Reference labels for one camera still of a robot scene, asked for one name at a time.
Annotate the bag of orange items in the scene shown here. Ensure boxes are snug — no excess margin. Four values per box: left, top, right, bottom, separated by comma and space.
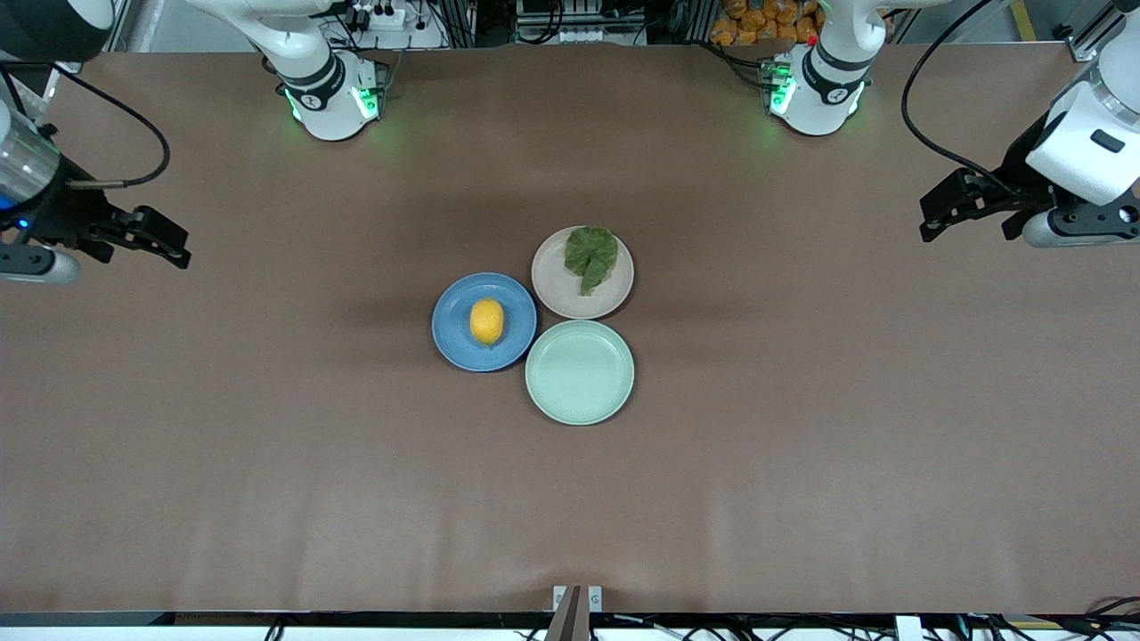
709, 0, 825, 47

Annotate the beige plate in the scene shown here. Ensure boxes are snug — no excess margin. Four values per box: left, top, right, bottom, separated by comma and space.
531, 225, 636, 321

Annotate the metal table edge bracket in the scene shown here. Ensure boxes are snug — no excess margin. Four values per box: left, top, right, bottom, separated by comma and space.
545, 584, 605, 641

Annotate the white power strip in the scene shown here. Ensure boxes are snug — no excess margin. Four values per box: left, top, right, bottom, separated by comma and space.
343, 0, 409, 33

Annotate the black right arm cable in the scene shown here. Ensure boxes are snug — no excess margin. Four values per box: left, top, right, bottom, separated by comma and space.
49, 64, 172, 190

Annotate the yellow lemon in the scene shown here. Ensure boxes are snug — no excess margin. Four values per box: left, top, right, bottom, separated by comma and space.
468, 297, 507, 347

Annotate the pale green plate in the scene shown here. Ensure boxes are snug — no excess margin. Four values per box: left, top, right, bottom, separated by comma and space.
525, 320, 636, 426

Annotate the green lettuce leaf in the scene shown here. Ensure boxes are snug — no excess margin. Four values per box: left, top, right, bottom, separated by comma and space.
563, 225, 620, 297

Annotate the blue plate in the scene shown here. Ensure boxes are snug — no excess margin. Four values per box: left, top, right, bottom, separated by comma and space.
431, 272, 538, 373

